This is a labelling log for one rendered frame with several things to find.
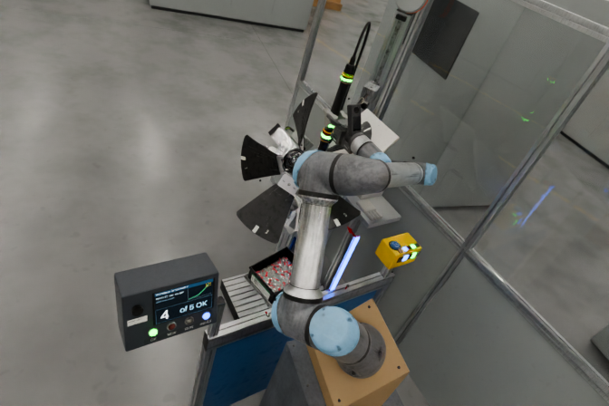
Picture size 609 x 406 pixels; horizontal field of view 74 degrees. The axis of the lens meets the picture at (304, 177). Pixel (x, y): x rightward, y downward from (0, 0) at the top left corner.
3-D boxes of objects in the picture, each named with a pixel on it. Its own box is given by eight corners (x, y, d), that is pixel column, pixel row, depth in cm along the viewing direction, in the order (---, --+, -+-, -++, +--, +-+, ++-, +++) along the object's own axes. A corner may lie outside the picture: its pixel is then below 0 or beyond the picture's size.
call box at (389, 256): (399, 246, 187) (408, 231, 180) (412, 263, 180) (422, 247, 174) (372, 255, 178) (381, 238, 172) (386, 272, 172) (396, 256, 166)
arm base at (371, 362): (396, 358, 113) (385, 349, 106) (352, 390, 113) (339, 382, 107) (368, 314, 124) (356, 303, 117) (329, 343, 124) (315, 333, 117)
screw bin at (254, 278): (283, 256, 185) (286, 246, 181) (308, 282, 177) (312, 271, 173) (246, 276, 170) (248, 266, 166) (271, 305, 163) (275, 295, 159)
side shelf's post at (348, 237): (323, 287, 281) (365, 199, 232) (327, 292, 278) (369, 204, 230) (319, 289, 279) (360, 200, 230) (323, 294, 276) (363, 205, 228)
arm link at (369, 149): (381, 181, 139) (371, 173, 133) (362, 162, 146) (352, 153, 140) (397, 165, 138) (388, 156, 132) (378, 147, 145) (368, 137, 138)
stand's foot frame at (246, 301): (301, 265, 292) (304, 257, 287) (334, 317, 263) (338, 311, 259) (219, 287, 259) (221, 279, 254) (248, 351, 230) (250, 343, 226)
